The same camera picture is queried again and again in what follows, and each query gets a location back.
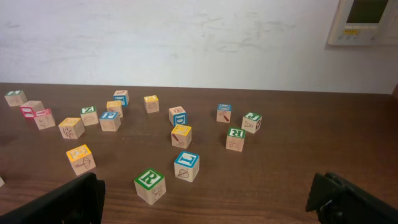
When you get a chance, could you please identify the green L block far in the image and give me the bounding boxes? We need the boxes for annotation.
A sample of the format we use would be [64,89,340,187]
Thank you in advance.
[4,90,27,107]

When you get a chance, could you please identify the blue L block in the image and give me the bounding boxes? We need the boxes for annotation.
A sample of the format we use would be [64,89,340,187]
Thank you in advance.
[174,151,200,182]

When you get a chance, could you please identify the green Z block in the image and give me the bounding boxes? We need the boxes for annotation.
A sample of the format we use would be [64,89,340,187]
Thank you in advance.
[80,106,99,126]

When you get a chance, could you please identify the yellow block with umbrella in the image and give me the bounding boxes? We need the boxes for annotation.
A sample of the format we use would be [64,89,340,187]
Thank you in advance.
[66,144,96,175]

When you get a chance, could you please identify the yellow top block far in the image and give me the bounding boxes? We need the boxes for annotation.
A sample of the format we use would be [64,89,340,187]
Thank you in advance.
[144,95,159,113]

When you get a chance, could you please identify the beige wall control panel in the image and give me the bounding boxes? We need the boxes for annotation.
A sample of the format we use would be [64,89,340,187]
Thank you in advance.
[327,0,397,46]

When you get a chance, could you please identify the blue P block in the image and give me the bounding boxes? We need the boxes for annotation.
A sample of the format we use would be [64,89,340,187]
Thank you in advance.
[99,111,121,132]

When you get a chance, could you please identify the blue side block far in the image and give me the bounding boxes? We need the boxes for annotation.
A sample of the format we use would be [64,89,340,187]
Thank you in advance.
[113,90,129,107]

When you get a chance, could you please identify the blue D block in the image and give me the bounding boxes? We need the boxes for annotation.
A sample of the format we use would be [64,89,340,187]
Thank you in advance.
[169,106,187,126]

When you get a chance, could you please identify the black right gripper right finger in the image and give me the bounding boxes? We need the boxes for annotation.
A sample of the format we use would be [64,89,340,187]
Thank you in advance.
[305,172,397,224]

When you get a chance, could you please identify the yellow block behind P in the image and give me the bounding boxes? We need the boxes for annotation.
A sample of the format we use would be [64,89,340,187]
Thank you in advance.
[106,100,123,118]

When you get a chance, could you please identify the red block near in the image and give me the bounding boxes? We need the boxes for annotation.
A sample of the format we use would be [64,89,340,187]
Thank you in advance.
[34,108,55,130]

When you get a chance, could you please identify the red side block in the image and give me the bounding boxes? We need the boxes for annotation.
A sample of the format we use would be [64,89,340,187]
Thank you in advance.
[19,100,45,119]

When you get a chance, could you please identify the green J block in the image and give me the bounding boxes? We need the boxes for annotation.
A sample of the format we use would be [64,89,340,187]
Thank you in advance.
[241,112,262,134]

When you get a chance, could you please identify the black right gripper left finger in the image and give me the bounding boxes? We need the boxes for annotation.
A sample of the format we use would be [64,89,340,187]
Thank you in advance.
[1,172,105,223]

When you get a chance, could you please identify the yellow block with pencil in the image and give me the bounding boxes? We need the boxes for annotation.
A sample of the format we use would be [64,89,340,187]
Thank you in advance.
[171,124,192,149]

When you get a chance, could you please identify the green r block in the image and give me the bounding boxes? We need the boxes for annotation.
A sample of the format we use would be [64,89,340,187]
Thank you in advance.
[134,168,167,205]
[226,127,246,152]

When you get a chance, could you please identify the yellow block with bug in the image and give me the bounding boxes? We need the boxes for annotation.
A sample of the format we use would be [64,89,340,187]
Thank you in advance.
[58,118,85,139]

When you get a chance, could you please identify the blue X block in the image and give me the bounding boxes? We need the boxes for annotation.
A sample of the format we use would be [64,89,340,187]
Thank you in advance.
[216,104,232,123]

